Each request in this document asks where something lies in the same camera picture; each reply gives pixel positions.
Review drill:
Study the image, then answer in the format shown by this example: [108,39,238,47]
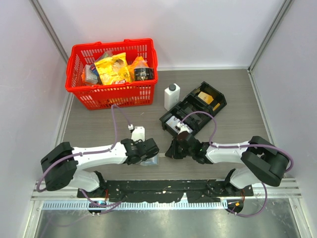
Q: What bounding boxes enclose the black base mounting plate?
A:
[87,179,254,203]

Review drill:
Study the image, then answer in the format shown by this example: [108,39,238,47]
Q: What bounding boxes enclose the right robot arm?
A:
[165,131,293,196]

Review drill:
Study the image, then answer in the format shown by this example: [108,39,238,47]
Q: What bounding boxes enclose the white card boxes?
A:
[166,116,184,134]

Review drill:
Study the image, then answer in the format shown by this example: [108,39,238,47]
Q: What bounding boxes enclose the black compartment organizer tray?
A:
[159,81,227,137]

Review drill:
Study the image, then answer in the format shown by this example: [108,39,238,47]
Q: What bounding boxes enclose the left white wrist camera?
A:
[128,124,145,141]

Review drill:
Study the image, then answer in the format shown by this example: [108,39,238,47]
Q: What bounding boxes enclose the yellow chips bag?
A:
[94,53,132,85]

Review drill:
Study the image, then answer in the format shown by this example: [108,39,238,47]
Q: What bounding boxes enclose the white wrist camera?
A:
[128,124,145,141]
[175,122,192,134]

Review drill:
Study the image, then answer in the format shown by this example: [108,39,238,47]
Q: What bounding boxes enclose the orange snack bag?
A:
[128,56,149,81]

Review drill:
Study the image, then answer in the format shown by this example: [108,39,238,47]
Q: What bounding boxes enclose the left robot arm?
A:
[37,138,159,197]

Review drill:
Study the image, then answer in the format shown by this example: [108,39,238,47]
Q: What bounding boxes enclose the white bottle grey cap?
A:
[164,83,180,111]

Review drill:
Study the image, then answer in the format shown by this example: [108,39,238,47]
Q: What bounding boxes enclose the red plastic shopping basket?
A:
[65,38,158,110]

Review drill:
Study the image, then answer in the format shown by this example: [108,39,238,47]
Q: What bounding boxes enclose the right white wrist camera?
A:
[175,122,192,134]

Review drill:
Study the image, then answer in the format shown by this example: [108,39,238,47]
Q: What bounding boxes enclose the grey green snack packet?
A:
[81,64,98,86]

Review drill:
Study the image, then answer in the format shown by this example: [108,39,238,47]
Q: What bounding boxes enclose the grey leather card holder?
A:
[140,155,158,166]

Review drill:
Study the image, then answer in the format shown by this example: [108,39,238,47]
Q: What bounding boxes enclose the black labelled jar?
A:
[134,67,155,81]

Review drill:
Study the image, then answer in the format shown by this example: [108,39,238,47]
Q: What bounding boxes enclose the white slotted cable duct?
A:
[42,200,227,210]

